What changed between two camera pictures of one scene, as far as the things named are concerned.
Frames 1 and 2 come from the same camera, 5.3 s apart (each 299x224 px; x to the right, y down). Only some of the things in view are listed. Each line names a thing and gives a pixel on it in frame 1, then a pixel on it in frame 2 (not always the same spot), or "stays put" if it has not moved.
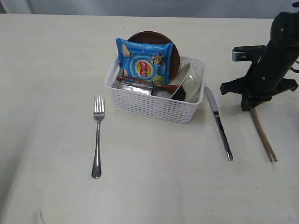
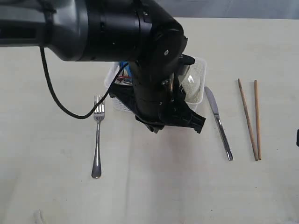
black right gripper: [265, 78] to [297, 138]
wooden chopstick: [254, 115] to [258, 135]
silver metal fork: [98, 114] stays put
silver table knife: [214, 106] stays put
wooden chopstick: [272, 156] to [249, 121]
